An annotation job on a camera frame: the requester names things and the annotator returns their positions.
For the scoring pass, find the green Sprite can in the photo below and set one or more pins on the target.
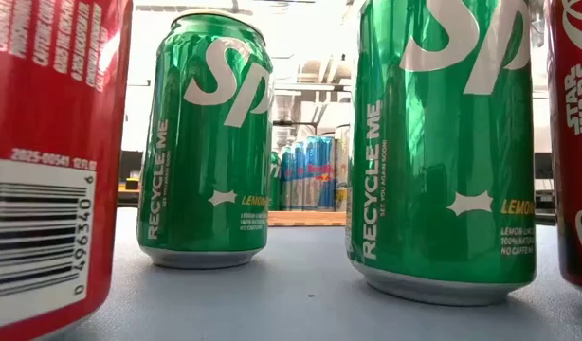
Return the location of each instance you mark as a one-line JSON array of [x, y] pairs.
[[438, 166], [275, 182], [205, 166]]

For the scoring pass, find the wooden slatted shelf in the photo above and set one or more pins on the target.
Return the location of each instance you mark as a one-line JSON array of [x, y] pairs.
[[306, 219]]

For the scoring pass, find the black equipment box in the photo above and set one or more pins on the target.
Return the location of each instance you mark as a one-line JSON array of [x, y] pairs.
[[130, 166]]

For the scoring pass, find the red Coca-Cola can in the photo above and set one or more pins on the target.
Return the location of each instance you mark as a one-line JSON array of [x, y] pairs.
[[575, 142], [44, 95]]

